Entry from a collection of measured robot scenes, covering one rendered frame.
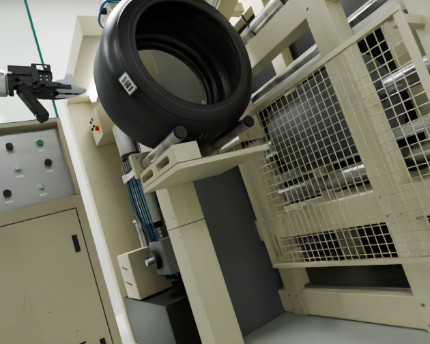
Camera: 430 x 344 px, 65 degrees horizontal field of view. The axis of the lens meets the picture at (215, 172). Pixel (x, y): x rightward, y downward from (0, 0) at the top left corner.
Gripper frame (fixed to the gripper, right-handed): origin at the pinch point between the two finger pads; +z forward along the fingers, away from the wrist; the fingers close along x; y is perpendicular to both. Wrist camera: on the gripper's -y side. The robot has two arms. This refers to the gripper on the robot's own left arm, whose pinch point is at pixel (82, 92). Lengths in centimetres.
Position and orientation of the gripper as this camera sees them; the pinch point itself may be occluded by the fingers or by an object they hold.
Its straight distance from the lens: 116.6
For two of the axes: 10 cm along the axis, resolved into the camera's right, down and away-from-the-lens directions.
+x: -4.7, 2.6, 8.4
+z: 8.5, -0.9, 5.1
